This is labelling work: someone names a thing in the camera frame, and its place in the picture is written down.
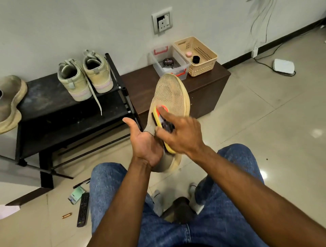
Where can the person's right hand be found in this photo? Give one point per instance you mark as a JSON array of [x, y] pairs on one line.
[[186, 136]]

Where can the person's left hand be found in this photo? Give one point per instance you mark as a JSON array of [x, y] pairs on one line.
[[145, 147]]

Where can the black orange shoe brush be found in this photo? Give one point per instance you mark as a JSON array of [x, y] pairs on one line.
[[157, 119]]

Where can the worn tan slip-on shoe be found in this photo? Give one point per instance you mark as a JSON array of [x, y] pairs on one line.
[[9, 102], [170, 91]]

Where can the small black round cap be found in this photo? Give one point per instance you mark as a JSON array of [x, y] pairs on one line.
[[196, 59]]

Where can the pink round lid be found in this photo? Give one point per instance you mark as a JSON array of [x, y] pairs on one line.
[[189, 54]]

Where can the beige plastic basket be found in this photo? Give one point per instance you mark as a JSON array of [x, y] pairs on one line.
[[202, 55]]

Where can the clear plastic storage box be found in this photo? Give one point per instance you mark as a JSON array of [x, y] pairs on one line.
[[159, 55]]

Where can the pale green lace-up shoe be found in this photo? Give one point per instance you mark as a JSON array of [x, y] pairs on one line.
[[99, 74], [74, 81]]

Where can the person's right forearm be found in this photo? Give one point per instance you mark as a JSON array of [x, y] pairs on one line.
[[265, 203]]

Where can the person's left forearm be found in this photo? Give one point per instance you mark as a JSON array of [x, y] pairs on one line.
[[122, 211]]

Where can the dark brown wooden cabinet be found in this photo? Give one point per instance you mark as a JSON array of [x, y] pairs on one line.
[[137, 86]]

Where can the person's right leg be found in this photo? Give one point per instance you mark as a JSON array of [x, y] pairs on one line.
[[234, 213]]

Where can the black pen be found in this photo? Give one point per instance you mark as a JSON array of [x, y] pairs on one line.
[[81, 183]]

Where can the black metal shoe rack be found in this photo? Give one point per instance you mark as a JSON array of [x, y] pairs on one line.
[[76, 117]]

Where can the black round polish tin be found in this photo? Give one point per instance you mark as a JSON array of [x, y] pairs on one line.
[[168, 62]]

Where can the green paper packet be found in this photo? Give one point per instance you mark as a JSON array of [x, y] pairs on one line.
[[77, 195]]

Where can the black remote control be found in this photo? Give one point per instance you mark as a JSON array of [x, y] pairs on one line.
[[83, 209]]

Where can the small brass cylinder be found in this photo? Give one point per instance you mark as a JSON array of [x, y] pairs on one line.
[[66, 215]]

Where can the white router box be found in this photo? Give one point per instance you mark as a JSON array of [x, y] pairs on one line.
[[283, 66]]

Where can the white paper sheet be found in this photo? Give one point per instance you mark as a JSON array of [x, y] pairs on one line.
[[9, 211]]

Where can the white wall plug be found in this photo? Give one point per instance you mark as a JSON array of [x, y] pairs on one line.
[[254, 52]]

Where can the white wall socket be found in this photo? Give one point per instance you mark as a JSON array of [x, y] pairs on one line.
[[162, 21]]

